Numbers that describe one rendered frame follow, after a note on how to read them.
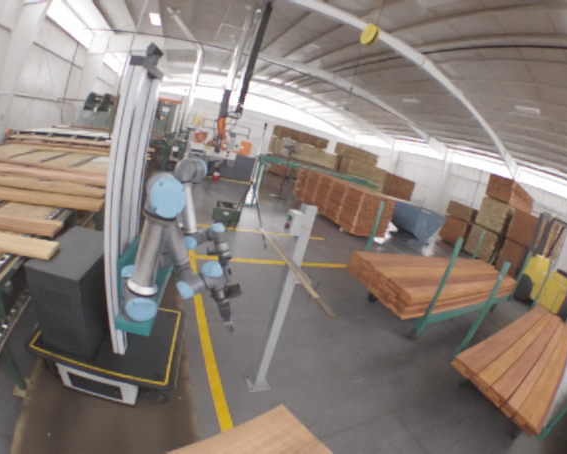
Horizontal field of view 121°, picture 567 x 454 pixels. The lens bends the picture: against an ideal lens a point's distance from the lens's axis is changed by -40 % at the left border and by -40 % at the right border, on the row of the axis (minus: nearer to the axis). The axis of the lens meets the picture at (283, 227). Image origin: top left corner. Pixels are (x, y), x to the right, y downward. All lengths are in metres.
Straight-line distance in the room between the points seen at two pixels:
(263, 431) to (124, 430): 1.14
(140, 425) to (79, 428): 0.37
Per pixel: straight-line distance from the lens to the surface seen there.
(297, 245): 1.33
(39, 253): 1.48
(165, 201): 0.84
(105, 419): 1.77
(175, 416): 1.76
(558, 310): 7.01
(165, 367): 1.57
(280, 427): 0.72
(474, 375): 2.23
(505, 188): 10.23
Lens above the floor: 1.53
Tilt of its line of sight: 16 degrees down
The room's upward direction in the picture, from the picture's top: 15 degrees clockwise
